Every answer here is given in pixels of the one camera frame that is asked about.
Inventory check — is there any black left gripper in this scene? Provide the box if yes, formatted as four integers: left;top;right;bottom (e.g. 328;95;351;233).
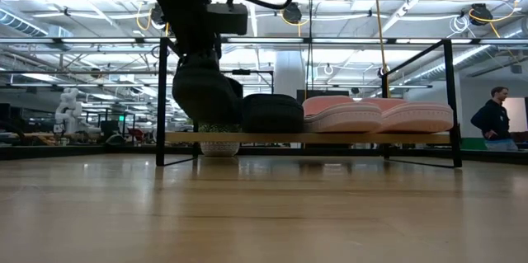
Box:
158;0;223;70

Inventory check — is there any black rubber slide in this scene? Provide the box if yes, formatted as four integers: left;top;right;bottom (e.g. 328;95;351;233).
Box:
172;50;244;126
242;92;305;134

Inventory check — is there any pink rubber slide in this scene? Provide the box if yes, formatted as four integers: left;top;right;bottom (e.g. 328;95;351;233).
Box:
302;96;384;134
362;97;455;134

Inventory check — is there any small black metal gantry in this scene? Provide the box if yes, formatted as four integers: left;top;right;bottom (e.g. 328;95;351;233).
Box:
222;68;276;96

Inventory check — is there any green succulent in white pot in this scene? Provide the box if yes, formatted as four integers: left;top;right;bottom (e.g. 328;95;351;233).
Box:
200;122;241;157

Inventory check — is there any dark rectangular panel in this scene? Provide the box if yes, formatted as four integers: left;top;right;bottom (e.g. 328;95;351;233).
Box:
295;89;351;103

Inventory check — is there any white robot figure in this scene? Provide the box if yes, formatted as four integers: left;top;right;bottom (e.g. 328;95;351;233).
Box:
54;87;87;134

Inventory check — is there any person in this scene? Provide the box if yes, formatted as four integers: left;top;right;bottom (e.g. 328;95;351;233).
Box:
470;86;519;152

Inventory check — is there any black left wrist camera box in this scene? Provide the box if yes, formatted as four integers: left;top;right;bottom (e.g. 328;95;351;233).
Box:
205;2;249;36

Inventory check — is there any black ceiling cable reel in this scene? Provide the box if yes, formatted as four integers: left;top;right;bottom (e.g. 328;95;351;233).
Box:
282;2;303;25
469;2;495;27
148;2;166;29

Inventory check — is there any black aluminium rig frame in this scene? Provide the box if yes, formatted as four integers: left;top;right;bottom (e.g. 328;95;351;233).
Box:
0;0;528;162

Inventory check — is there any wooden shelf with black frame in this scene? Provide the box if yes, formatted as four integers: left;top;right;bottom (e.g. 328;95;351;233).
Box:
155;36;463;169

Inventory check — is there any yellow hanging cable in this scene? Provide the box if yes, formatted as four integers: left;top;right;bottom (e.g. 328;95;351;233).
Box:
370;0;391;99

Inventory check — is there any silver ventilation duct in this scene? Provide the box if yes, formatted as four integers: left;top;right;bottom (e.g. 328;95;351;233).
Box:
420;19;528;82
0;9;73;40

